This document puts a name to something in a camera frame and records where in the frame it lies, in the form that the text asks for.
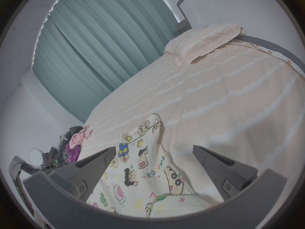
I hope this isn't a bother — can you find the pink garment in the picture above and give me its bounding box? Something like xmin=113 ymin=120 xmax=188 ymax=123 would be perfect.
xmin=70 ymin=125 xmax=94 ymax=147

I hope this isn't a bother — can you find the pale pink pillow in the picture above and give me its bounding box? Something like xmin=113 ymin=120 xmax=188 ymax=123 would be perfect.
xmin=164 ymin=23 xmax=244 ymax=71

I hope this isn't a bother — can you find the white printed pyjama top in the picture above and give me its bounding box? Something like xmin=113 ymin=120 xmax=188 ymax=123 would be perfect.
xmin=85 ymin=113 xmax=215 ymax=218

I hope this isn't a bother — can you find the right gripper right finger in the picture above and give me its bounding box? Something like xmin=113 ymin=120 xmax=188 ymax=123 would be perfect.
xmin=193 ymin=145 xmax=258 ymax=203

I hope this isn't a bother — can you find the blue-green curtain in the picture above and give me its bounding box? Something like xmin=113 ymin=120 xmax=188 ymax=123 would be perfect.
xmin=49 ymin=0 xmax=180 ymax=97
xmin=32 ymin=14 xmax=115 ymax=123

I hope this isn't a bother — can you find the grey bedside table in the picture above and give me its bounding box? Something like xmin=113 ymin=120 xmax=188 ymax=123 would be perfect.
xmin=175 ymin=20 xmax=192 ymax=36

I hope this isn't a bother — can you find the dark grey garment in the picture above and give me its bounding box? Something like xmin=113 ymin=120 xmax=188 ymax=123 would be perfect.
xmin=59 ymin=133 xmax=71 ymax=163

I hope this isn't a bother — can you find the purple garment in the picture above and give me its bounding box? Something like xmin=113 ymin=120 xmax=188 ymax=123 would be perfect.
xmin=64 ymin=143 xmax=82 ymax=164

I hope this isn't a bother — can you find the bed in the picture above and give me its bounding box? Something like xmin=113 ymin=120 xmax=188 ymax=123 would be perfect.
xmin=77 ymin=0 xmax=305 ymax=219

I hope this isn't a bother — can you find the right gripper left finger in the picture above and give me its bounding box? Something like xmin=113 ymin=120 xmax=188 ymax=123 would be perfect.
xmin=49 ymin=146 xmax=117 ymax=201

